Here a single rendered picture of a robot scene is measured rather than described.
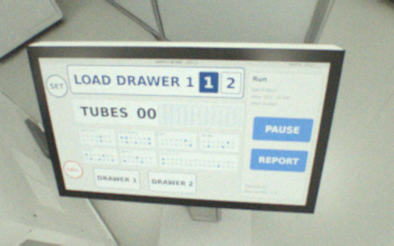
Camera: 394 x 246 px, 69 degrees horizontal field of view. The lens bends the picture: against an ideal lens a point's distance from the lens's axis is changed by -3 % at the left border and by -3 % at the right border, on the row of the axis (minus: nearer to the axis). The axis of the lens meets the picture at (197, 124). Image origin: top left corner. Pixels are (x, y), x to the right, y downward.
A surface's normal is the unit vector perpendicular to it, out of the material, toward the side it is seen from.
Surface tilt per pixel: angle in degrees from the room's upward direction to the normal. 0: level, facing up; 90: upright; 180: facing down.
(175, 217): 5
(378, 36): 0
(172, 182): 50
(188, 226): 0
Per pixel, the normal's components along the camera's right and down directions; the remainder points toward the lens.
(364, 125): -0.07, -0.45
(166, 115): -0.11, 0.39
